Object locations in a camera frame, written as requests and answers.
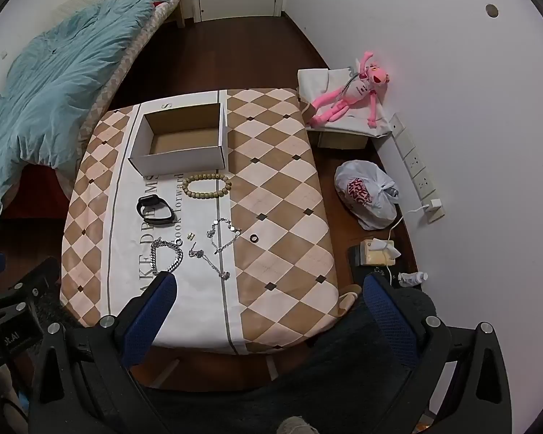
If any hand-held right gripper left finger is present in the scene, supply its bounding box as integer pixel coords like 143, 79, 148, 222
29, 271, 179, 434

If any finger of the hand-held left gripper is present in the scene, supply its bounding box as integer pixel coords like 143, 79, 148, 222
0, 255, 63, 315

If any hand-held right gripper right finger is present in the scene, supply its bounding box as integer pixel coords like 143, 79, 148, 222
363, 273, 513, 434

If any thick silver chain bracelet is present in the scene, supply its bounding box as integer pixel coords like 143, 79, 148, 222
150, 237, 184, 276

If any thin silver chain bracelet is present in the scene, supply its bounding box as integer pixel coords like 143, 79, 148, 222
188, 245, 231, 280

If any black smart watch band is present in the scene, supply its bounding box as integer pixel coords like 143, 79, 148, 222
136, 194, 173, 227

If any silver charm bracelet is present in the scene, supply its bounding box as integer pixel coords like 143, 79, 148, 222
207, 218, 242, 254

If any wooden bead bracelet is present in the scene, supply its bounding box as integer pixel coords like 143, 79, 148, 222
181, 173, 232, 200

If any white cardboard box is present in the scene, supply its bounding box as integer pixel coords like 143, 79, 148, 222
127, 102, 228, 176

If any yellow tissue pack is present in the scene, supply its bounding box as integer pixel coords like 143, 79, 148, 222
359, 238, 401, 267

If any black flat box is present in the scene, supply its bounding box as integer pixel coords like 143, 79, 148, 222
348, 244, 367, 276

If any white plastic bag red print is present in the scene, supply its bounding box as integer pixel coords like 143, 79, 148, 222
335, 160, 400, 230

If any brown checkered tablecloth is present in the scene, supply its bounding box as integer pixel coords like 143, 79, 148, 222
60, 88, 350, 356

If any brown cardboard box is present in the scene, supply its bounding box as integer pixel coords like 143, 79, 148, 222
317, 129, 369, 151

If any blue blanket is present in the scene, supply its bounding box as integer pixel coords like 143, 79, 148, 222
0, 0, 184, 222

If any pink plush toy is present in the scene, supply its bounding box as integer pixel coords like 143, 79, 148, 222
308, 51, 390, 129

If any patterned mattress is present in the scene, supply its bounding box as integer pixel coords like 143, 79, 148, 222
54, 0, 184, 191

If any white charger cable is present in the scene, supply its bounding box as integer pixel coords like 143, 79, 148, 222
387, 205, 430, 290

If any white wall socket strip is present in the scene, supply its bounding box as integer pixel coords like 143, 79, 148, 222
389, 113, 445, 224

